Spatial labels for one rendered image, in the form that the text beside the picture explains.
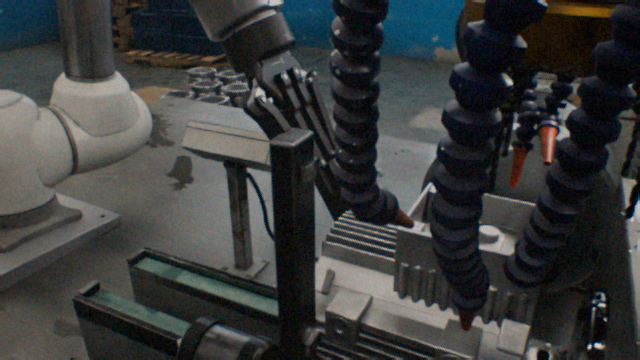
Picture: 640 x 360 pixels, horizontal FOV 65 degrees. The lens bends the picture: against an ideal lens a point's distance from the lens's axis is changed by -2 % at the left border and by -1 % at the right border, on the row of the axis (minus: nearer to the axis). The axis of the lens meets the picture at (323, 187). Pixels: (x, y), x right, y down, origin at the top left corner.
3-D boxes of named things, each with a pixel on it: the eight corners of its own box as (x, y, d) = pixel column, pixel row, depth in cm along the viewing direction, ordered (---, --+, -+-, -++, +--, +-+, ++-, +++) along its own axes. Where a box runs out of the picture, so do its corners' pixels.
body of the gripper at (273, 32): (253, 16, 49) (297, 102, 50) (295, 5, 55) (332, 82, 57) (202, 49, 53) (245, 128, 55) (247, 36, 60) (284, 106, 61)
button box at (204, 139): (284, 176, 85) (293, 146, 86) (265, 164, 79) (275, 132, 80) (202, 158, 92) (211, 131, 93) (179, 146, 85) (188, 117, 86)
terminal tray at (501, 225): (541, 270, 50) (556, 206, 47) (527, 339, 41) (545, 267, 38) (424, 240, 55) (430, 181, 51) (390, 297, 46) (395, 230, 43)
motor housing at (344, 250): (520, 356, 60) (553, 219, 51) (489, 497, 45) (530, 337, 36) (365, 307, 68) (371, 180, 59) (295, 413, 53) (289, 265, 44)
